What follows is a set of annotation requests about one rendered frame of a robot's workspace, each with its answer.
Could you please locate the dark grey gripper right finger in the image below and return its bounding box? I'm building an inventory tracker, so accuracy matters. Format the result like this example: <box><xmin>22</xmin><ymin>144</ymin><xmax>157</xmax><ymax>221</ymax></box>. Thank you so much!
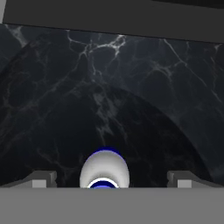
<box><xmin>166</xmin><ymin>171</ymin><xmax>224</xmax><ymax>189</ymax></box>

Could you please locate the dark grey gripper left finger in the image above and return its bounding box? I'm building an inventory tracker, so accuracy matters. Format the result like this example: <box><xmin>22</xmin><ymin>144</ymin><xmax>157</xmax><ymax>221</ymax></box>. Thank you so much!
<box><xmin>0</xmin><ymin>171</ymin><xmax>58</xmax><ymax>189</ymax></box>

